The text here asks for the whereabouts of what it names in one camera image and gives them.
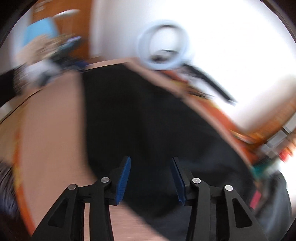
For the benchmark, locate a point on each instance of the black ring light stand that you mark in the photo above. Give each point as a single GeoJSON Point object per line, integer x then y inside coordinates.
{"type": "Point", "coordinates": [201, 75]}

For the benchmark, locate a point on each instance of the folded dark pants stack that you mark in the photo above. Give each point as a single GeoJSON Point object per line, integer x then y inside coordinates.
{"type": "Point", "coordinates": [274, 213]}

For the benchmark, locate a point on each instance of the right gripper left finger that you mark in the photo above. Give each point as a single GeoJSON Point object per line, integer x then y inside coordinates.
{"type": "Point", "coordinates": [65, 219]}

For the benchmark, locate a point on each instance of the white ring light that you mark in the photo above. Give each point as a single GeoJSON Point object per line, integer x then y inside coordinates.
{"type": "Point", "coordinates": [162, 46]}

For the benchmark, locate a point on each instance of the black pants pink trim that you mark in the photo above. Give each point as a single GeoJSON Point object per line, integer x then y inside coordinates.
{"type": "Point", "coordinates": [126, 115]}

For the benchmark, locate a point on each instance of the small white desk lamp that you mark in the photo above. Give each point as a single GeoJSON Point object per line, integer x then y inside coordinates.
{"type": "Point", "coordinates": [66, 13]}

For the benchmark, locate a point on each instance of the peach bed blanket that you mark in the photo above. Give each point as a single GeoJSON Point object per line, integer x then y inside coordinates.
{"type": "Point", "coordinates": [111, 132]}

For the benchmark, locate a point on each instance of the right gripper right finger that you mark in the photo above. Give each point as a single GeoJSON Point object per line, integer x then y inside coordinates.
{"type": "Point", "coordinates": [217, 213]}

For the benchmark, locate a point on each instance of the wooden door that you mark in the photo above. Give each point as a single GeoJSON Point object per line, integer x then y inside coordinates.
{"type": "Point", "coordinates": [76, 25]}

